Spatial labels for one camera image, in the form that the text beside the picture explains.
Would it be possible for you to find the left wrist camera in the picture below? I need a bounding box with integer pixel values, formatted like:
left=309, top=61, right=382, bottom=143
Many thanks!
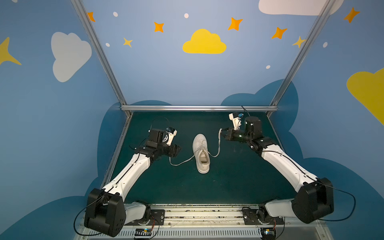
left=146, top=127, right=177, bottom=148

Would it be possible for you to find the aluminium frame post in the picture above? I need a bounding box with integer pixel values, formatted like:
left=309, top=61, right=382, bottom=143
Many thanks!
left=266, top=0, right=337, bottom=118
left=71, top=0, right=132, bottom=118

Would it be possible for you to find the white sneaker shoe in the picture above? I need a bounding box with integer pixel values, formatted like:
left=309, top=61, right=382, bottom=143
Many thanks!
left=193, top=134, right=210, bottom=174

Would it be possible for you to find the green table mat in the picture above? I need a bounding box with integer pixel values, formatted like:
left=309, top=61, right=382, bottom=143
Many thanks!
left=113, top=112, right=296, bottom=204

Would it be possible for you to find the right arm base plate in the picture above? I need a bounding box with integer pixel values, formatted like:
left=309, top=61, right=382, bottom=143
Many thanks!
left=241, top=207, right=285, bottom=225

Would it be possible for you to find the green circuit board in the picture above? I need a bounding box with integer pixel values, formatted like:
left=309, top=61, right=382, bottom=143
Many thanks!
left=260, top=228, right=276, bottom=240
left=133, top=228, right=153, bottom=240

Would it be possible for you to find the right aluminium frame post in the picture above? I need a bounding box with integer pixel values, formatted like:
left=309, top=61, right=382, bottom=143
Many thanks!
left=266, top=0, right=337, bottom=118

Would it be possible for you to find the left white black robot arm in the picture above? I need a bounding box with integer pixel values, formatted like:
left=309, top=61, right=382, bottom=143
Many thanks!
left=80, top=144, right=182, bottom=237

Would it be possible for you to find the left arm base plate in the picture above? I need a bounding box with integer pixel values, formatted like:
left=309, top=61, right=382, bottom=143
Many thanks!
left=125, top=209, right=165, bottom=226

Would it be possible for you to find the right green circuit board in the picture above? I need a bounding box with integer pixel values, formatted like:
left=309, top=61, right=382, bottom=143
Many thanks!
left=260, top=228, right=276, bottom=240

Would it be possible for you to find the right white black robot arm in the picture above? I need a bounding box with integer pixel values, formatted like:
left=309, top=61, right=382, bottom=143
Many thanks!
left=222, top=113, right=337, bottom=225

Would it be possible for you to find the left green circuit board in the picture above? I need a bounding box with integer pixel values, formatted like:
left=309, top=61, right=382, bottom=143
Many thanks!
left=133, top=228, right=153, bottom=240

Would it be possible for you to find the horizontal aluminium frame bar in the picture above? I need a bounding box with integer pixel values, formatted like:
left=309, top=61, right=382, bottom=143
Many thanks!
left=121, top=105, right=278, bottom=112

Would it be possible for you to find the left aluminium frame post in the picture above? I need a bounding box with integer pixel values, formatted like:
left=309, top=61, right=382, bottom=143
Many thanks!
left=71, top=0, right=132, bottom=118

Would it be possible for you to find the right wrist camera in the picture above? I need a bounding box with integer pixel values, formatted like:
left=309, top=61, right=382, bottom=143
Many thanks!
left=229, top=112, right=244, bottom=131

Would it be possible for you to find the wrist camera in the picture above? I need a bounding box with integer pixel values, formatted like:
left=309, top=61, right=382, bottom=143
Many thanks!
left=229, top=112, right=244, bottom=131
left=146, top=127, right=177, bottom=148

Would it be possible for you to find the aluminium rail base frame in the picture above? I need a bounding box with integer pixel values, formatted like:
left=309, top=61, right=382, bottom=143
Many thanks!
left=71, top=204, right=328, bottom=240

